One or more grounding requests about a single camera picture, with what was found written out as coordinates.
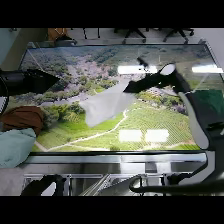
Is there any white T-shirt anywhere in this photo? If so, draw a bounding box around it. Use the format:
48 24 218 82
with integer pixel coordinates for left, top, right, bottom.
78 78 138 128

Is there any black office chair base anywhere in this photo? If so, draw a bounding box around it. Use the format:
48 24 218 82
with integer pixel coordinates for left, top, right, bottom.
121 27 148 45
162 27 195 45

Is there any brown garment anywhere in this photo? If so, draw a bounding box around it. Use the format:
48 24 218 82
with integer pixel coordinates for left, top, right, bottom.
0 105 46 136

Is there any dark green garment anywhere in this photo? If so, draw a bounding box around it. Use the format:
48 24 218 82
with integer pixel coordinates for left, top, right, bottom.
191 89 224 129

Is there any pale green garment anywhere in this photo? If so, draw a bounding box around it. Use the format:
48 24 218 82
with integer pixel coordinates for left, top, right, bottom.
0 127 38 170

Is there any silver frame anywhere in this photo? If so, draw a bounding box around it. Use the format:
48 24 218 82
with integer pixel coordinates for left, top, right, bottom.
0 152 224 197

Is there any black cable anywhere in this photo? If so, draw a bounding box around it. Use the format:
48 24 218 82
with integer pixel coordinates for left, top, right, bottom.
128 174 145 195

